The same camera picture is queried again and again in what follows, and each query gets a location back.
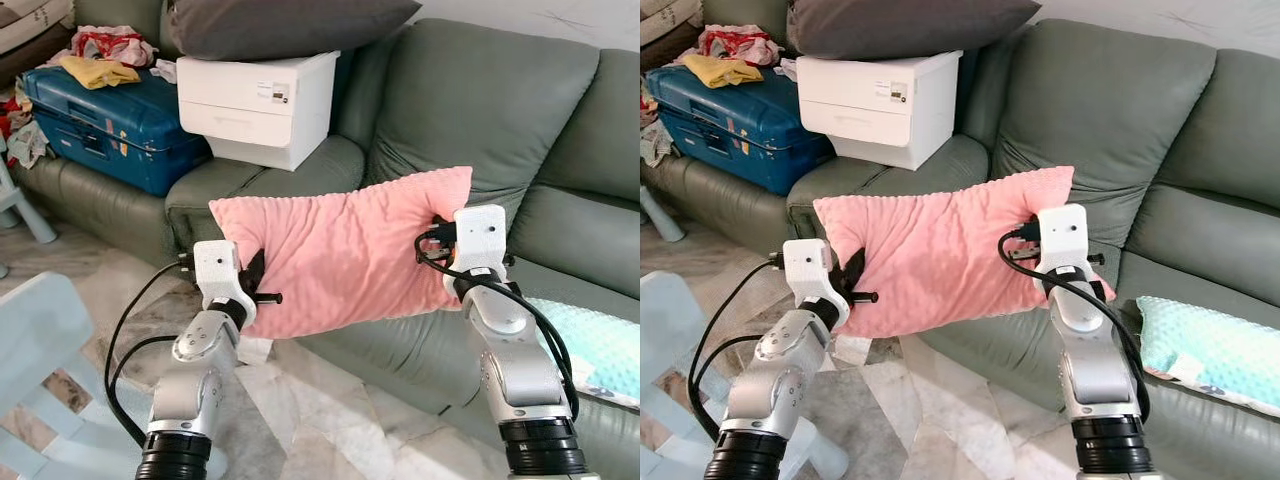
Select pink dotted plush pillow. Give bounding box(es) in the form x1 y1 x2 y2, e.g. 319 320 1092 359
208 166 474 341
812 165 1116 341

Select grey-green leather sofa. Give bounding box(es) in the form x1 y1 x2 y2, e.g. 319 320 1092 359
645 0 1280 480
10 0 641 480

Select teal dotted plush pillow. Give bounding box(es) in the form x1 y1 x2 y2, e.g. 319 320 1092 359
1135 296 1280 419
525 296 641 409

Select dark grey pillow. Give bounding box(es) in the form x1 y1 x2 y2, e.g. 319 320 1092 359
165 0 423 63
787 0 1043 61

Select white plastic storage box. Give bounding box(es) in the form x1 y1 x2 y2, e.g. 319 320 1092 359
176 50 341 173
796 50 963 172

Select blue hard-shell suitcase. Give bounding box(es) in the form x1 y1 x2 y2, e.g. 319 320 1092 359
655 65 836 196
22 62 213 198

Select light blue children's chair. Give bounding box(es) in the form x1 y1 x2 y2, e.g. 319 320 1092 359
640 270 851 480
0 272 231 480

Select light blue small table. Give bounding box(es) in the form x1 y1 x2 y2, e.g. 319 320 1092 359
0 150 58 246
640 185 687 243

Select mixed clothes pile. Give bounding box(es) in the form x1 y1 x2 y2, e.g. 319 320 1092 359
640 85 676 169
0 85 49 169

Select yellow cloth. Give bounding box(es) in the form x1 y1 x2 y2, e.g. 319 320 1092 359
683 53 766 89
58 55 143 91

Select red and pink clothes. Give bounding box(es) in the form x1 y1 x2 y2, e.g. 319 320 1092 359
698 24 786 67
70 25 159 69

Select beige cushion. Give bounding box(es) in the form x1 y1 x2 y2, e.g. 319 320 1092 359
0 0 76 56
640 0 701 46

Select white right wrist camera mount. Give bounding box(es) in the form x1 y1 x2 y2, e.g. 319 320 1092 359
452 205 509 279
1036 204 1091 276

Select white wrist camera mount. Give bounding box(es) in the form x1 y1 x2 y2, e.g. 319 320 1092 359
452 205 509 279
782 238 836 303
192 240 247 306
1036 204 1091 276

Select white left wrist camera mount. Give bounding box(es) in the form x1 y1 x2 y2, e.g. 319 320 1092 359
782 238 836 303
192 240 247 306

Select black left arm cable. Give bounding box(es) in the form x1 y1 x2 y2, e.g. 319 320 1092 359
103 255 196 449
688 255 786 441

